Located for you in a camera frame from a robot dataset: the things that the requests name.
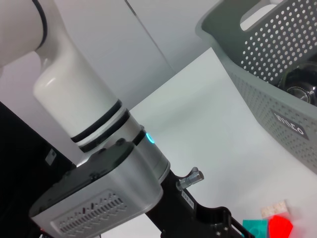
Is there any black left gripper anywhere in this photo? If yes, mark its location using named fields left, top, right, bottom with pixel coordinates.
left=145, top=170, right=249, bottom=238

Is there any glass teacup with black holder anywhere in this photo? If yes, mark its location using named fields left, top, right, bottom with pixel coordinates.
left=278, top=62, right=317, bottom=108

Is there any teal square block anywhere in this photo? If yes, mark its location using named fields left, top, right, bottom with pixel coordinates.
left=242, top=219, right=270, bottom=238

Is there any translucent white pink block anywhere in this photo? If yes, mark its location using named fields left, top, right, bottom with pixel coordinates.
left=261, top=199, right=291, bottom=217

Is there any orange red sloped block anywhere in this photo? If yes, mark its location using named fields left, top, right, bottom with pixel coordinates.
left=268, top=214, right=295, bottom=238

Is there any grey perforated plastic storage basket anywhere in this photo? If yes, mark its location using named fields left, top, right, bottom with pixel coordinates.
left=195, top=0, right=317, bottom=177

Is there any black computer monitor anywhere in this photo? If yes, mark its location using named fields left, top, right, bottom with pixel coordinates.
left=0, top=101, right=75, bottom=238

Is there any left gripper cable with connector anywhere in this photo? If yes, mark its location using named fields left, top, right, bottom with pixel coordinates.
left=175, top=167, right=206, bottom=191

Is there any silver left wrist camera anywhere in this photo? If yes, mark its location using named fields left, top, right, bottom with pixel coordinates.
left=29, top=138, right=164, bottom=236

